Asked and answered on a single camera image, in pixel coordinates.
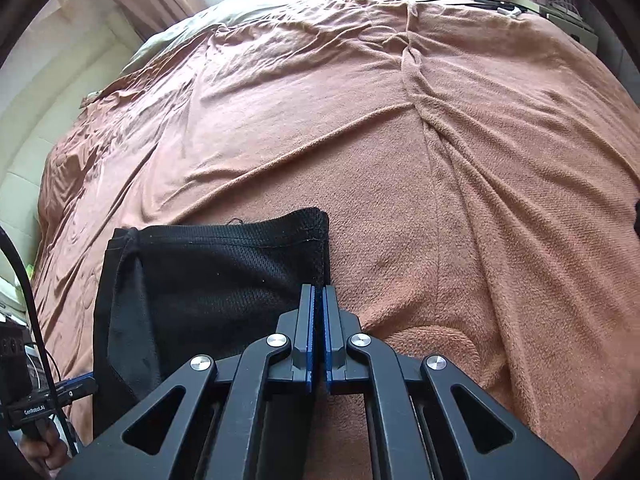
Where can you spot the pale green bed sheet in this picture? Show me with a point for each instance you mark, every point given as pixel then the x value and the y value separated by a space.
pixel 227 13

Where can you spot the person's left hand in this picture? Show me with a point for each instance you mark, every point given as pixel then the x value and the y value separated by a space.
pixel 48 453

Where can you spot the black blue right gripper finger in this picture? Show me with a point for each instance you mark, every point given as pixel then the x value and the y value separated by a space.
pixel 426 418
pixel 244 417

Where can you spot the black mesh shorts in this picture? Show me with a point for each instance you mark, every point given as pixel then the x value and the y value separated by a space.
pixel 168 293

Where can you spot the brown terry bed blanket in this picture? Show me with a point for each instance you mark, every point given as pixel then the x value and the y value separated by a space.
pixel 479 173

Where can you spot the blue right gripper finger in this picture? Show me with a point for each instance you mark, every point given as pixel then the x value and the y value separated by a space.
pixel 83 384

